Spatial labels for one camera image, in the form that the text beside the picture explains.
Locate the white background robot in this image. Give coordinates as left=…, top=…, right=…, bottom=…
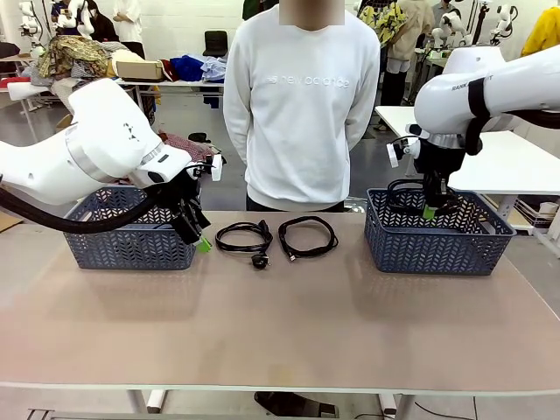
left=51, top=0, right=96, bottom=37
left=18, top=0, right=46, bottom=50
left=488, top=3, right=521, bottom=46
left=430, top=7, right=474, bottom=50

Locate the yellow garment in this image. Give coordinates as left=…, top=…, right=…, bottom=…
left=520, top=5, right=560, bottom=59

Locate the black chair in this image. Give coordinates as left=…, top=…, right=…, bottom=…
left=202, top=29, right=231, bottom=59

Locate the white table holding clothes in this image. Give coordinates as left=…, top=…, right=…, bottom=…
left=111, top=77, right=227, bottom=129

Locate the person in white sweatshirt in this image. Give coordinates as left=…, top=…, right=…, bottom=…
left=222, top=0, right=382, bottom=214

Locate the thick black cable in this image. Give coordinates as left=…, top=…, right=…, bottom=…
left=386, top=178, right=461, bottom=217

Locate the person in yellow floral shirt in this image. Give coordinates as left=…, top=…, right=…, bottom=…
left=357, top=0, right=424, bottom=107

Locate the dark red cloth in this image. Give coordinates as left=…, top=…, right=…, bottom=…
left=157, top=58, right=181, bottom=83

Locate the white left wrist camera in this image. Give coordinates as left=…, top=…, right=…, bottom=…
left=208, top=153, right=225, bottom=183

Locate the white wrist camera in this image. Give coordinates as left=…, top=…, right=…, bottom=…
left=385, top=136, right=422, bottom=169
left=208, top=153, right=225, bottom=183

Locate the tan cardboard box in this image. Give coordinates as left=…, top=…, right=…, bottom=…
left=115, top=59, right=165, bottom=82

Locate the white wire rack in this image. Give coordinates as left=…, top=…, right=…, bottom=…
left=510, top=193, right=560, bottom=234

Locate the patterned clothes pile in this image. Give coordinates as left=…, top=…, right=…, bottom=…
left=36, top=34, right=114, bottom=83

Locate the black foot pedal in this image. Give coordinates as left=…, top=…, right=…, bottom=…
left=253, top=390, right=341, bottom=419

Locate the light blue shirt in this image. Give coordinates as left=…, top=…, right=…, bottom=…
left=200, top=56, right=229, bottom=85

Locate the person in white top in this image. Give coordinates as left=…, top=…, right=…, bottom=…
left=112, top=0, right=146, bottom=59

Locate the blue plastic basket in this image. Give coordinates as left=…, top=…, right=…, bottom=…
left=363, top=187, right=519, bottom=277
left=62, top=186, right=199, bottom=271

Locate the black right arm hose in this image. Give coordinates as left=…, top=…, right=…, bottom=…
left=463, top=78, right=560, bottom=157

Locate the person with face mask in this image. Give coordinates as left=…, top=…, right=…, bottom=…
left=86, top=0, right=120, bottom=44

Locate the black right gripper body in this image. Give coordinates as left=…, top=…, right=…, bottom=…
left=412, top=141, right=466, bottom=181

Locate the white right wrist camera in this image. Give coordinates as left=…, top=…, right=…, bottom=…
left=385, top=136, right=422, bottom=169

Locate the blue cloth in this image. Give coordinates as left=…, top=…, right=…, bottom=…
left=169, top=53, right=207, bottom=82

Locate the black power cable round plug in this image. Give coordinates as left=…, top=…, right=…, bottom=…
left=214, top=220, right=275, bottom=270

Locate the red checked cloth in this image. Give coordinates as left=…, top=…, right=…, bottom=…
left=158, top=130, right=221, bottom=166

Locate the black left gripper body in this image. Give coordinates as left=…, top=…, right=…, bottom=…
left=150, top=167, right=204, bottom=221

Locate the thin black USB cable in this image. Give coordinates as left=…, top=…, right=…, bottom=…
left=276, top=215, right=340, bottom=264

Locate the flat cardboard sheet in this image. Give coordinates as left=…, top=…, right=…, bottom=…
left=0, top=211, right=25, bottom=235

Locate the black left arm hose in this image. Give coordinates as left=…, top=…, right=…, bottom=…
left=0, top=174, right=159, bottom=235

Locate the black arm hose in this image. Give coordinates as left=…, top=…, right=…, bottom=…
left=463, top=78, right=560, bottom=157
left=0, top=174, right=159, bottom=235

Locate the white table leg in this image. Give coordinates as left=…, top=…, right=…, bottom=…
left=126, top=386, right=168, bottom=415
left=379, top=391, right=413, bottom=420

